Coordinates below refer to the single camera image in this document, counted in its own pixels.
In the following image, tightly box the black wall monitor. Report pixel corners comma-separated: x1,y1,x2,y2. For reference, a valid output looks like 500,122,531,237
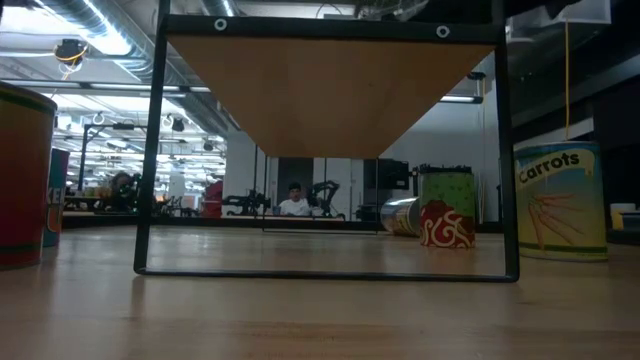
363,158,411,191

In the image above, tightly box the green can with red swirl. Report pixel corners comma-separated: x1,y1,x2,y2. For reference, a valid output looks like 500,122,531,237
418,171,477,250

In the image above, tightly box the wooden shelf with black frame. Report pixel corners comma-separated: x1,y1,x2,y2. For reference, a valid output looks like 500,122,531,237
133,0,521,284

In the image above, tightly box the teal label tin can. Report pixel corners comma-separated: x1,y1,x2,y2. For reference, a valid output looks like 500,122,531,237
42,147,71,249

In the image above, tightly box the black equipment at right edge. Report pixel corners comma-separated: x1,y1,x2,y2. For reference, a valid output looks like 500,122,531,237
62,212,504,234

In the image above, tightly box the black metal gantry frame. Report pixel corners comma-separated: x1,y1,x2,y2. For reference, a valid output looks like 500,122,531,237
77,122,161,194

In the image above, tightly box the blue-grey bin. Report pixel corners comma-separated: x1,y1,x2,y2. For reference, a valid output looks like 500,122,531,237
619,210,640,232

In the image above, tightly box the red label tin can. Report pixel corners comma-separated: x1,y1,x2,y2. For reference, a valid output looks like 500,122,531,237
0,81,58,271

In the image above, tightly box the hanging black cable reel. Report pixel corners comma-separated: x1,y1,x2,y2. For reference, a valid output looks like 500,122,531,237
53,38,90,81

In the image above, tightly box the ceiling strip light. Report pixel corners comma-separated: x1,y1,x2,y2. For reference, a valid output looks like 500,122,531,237
439,94,484,105

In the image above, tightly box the yellow carrots tin can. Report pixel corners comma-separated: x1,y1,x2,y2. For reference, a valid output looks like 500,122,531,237
513,140,610,263

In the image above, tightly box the black rolling case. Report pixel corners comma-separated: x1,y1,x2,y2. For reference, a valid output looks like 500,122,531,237
418,163,475,175

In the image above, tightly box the white container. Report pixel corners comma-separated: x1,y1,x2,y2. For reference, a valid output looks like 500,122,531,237
609,202,637,231

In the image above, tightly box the blue and tan label can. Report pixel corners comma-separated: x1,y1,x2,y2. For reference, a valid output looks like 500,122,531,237
379,196,422,238

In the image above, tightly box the red background cabinet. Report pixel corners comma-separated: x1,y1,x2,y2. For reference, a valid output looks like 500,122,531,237
202,180,225,219

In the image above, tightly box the person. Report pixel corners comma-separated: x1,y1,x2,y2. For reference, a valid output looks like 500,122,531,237
277,181,314,217
102,171,139,214

